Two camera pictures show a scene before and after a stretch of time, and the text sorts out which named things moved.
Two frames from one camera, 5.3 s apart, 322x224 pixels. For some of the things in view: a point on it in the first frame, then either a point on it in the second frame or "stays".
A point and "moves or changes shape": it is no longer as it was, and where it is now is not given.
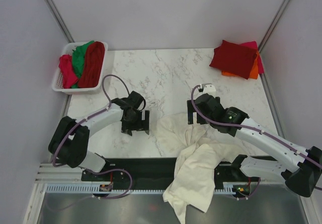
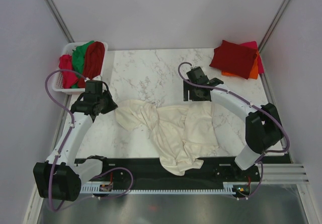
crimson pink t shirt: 68,76 stays
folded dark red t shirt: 234,58 stays
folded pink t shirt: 253,44 stays
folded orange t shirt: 254,74 stays
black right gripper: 190,111 to 187,86
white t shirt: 198,153 moves or changes shape
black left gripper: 141,124 to 111,106
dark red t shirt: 93,66 stays
